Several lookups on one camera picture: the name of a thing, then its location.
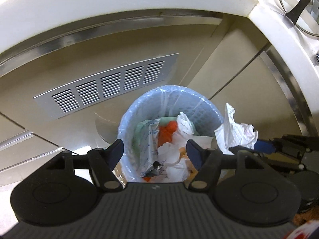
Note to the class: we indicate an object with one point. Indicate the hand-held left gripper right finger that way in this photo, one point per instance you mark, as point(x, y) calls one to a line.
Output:
point(195, 154)

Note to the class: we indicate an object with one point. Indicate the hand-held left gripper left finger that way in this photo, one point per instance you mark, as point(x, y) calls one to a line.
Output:
point(116, 150)

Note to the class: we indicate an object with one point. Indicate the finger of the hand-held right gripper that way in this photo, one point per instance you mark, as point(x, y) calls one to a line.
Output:
point(286, 160)
point(265, 146)

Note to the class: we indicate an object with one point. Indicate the large white tissue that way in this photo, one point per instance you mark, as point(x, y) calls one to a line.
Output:
point(234, 132)

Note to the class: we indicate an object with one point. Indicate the red plastic bag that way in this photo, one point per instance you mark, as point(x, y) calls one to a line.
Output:
point(167, 134)

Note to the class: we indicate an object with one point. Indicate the black wrapper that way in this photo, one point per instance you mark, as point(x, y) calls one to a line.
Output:
point(153, 169)

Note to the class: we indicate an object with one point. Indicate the blue mesh trash bin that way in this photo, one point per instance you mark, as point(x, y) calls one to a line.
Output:
point(209, 114)

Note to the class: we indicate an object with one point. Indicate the orange bag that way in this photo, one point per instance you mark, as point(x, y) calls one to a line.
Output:
point(147, 179)

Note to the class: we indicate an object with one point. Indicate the person's right hand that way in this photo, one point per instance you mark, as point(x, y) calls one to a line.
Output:
point(306, 216)

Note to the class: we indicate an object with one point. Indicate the red white printed fabric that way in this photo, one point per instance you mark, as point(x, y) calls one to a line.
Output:
point(304, 234)

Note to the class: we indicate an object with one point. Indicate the grey cabinet vent grille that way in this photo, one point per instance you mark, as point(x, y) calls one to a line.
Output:
point(107, 84)

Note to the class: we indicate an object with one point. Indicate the metal dish rack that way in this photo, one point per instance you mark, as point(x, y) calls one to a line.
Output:
point(317, 58)

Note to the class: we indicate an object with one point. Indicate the glass pot lid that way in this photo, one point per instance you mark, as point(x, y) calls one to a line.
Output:
point(297, 8)

